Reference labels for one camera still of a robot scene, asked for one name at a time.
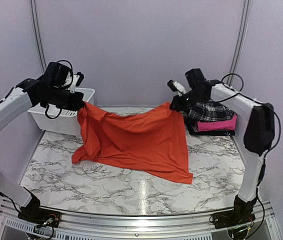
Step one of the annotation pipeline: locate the right aluminium corner post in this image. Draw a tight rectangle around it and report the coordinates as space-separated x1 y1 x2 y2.
229 0 251 73

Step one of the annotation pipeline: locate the orange garment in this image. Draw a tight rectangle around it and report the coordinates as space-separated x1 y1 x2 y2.
71 102 193 184

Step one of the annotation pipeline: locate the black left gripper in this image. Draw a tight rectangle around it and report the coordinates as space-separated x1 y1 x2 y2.
41 85 84 111

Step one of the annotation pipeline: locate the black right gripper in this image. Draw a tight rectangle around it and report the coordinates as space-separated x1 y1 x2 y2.
169 88 206 112

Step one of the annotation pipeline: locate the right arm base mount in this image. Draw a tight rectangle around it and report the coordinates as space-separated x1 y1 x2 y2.
209 210 256 229

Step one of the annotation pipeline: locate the aluminium front frame rail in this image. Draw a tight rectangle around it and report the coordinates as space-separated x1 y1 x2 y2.
0 200 283 240

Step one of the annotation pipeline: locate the pink folded garment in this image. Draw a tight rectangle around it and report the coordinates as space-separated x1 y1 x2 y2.
197 114 237 132

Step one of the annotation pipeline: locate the black white plaid skirt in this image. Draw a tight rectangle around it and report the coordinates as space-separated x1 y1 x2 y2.
181 101 235 123

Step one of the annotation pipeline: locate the white plastic laundry bin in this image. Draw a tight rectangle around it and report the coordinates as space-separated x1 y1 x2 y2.
27 87 95 136

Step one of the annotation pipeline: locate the left aluminium corner post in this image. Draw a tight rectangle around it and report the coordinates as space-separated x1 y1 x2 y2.
29 0 47 73

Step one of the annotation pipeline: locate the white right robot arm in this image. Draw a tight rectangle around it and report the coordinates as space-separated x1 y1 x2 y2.
167 79 275 224

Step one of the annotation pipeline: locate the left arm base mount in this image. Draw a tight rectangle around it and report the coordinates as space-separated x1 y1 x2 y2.
17 208 61 228

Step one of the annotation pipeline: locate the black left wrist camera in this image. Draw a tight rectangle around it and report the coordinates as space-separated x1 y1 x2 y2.
43 62 72 87

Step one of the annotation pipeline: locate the black folded garment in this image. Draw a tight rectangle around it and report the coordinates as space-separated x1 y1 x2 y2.
185 123 235 137

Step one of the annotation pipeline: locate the aluminium corner post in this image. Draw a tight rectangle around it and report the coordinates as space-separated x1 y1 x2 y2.
29 0 47 73
229 0 251 73

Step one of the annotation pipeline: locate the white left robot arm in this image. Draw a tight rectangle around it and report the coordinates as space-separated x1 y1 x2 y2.
0 78 85 223

